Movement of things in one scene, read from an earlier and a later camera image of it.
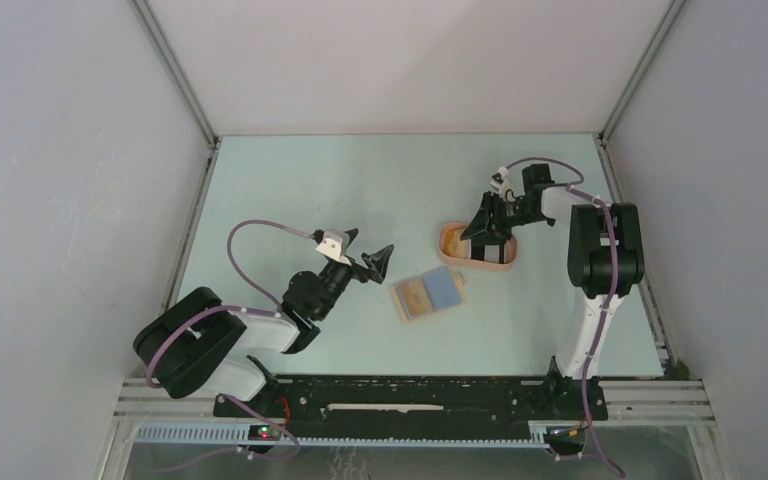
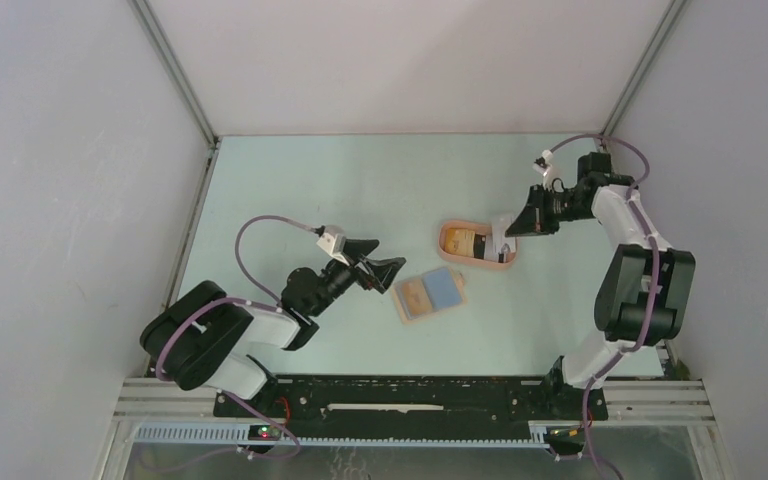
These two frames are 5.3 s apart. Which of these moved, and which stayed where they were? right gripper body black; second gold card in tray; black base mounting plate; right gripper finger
Moved: right gripper body black; right gripper finger
Stayed: black base mounting plate; second gold card in tray
